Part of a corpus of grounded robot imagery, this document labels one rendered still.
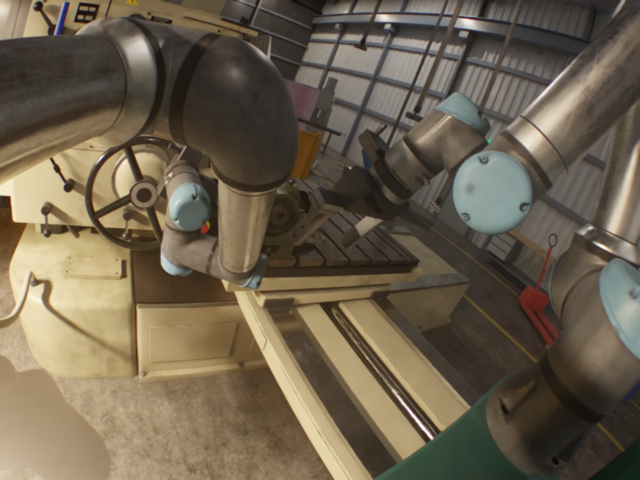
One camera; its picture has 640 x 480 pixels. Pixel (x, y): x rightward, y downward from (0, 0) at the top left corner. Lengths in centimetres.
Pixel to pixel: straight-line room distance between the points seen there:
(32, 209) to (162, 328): 90
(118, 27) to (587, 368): 50
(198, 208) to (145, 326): 122
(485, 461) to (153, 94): 45
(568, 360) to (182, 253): 62
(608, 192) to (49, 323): 192
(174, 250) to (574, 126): 63
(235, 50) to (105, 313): 148
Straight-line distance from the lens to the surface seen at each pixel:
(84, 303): 163
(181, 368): 205
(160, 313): 166
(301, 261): 148
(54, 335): 181
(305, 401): 128
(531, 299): 595
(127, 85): 26
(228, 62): 27
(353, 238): 59
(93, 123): 24
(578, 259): 47
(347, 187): 45
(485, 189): 28
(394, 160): 45
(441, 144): 44
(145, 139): 92
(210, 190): 72
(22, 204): 134
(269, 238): 133
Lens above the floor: 170
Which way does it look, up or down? 24 degrees down
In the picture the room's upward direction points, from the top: 22 degrees clockwise
